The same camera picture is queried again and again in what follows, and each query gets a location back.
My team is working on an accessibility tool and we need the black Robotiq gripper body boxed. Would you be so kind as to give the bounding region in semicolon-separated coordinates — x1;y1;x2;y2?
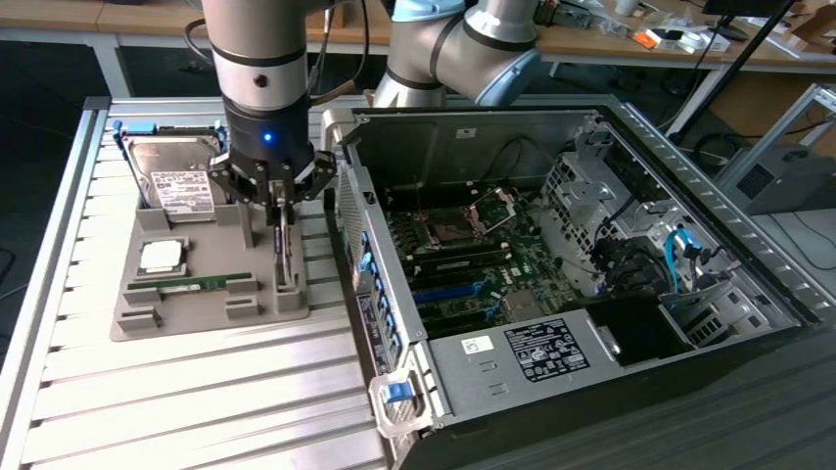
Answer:
224;104;316;197

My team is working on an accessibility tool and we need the graphics card with silver bracket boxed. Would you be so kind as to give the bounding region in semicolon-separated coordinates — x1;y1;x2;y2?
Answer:
270;179;300;291

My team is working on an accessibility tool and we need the silver CPU chip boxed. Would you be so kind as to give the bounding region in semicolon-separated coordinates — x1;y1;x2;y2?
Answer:
138;239;191;278

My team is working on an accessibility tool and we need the green RAM stick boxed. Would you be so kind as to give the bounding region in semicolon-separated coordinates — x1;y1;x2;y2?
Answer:
127;272;255;295

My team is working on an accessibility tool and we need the CPU socket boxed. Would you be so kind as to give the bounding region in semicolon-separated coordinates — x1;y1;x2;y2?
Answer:
418;208;488;246

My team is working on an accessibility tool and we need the gray plastic parts rack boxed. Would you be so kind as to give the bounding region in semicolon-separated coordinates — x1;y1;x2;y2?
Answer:
108;198;312;343

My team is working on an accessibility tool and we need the silver socket cover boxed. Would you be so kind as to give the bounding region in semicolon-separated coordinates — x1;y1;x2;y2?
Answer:
467;188;522;231

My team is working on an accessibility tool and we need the black installed RAM stick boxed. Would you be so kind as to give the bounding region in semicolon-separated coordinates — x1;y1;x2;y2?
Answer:
415;247;511;275

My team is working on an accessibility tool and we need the brown wooden box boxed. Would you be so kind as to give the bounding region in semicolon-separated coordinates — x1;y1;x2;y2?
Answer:
306;0;347;29

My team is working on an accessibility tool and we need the blue expansion slot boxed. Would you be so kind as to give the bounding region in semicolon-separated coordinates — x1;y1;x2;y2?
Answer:
412;281;488;305

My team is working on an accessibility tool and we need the green motherboard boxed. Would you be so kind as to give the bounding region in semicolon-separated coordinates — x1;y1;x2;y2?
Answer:
384;185;590;339

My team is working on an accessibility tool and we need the silver perforated disk bay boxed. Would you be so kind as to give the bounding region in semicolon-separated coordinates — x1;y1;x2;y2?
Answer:
542;146;662;256

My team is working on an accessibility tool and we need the silver chipset heatsink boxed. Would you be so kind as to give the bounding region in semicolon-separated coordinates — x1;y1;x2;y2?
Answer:
502;291;547;319

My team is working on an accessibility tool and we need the gray power supply unit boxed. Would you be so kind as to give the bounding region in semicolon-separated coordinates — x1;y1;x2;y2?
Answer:
427;312;628;427

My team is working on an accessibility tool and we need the gray metal device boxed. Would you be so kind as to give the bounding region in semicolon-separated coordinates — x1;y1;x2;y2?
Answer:
540;0;596;28

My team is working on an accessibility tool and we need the black plastic shroud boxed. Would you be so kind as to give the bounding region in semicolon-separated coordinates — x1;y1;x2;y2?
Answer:
584;296;694;368

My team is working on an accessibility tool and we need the white small box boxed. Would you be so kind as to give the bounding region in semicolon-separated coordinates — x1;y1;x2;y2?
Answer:
678;29;732;55

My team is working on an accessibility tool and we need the gray slotted disk bay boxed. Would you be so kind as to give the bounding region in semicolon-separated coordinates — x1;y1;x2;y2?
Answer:
658;281;770;349

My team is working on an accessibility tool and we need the open black PC case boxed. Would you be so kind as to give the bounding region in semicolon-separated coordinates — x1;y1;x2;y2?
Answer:
319;95;836;470

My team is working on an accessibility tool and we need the gray computer tower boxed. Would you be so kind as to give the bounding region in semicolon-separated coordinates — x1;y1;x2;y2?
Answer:
715;144;836;216

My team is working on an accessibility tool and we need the black monitor with stand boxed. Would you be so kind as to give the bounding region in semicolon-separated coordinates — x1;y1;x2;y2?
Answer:
702;0;796;41

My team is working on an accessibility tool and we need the black tripod pole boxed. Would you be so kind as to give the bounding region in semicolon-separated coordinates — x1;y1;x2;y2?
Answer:
664;0;804;144

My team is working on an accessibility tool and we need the brown cardboard box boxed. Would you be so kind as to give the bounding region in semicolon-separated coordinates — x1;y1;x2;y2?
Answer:
788;3;836;48

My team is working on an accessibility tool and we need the hard disk in blue bracket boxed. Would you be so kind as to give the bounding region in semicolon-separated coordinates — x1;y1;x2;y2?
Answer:
111;119;234;224

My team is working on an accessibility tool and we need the black camera cable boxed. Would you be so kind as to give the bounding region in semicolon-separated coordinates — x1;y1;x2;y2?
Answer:
306;0;372;107

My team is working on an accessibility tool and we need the black looped wire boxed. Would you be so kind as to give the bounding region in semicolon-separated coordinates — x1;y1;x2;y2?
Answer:
488;134;564;190

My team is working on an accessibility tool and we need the black power wire bundle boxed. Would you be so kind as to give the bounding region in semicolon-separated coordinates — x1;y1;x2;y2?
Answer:
591;234;675;300

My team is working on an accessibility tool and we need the blue SATA wire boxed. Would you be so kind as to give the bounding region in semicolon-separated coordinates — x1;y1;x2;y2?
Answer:
663;227;700;295

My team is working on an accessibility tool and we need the aluminium profile frame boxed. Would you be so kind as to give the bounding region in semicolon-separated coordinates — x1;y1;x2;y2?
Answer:
756;81;836;163

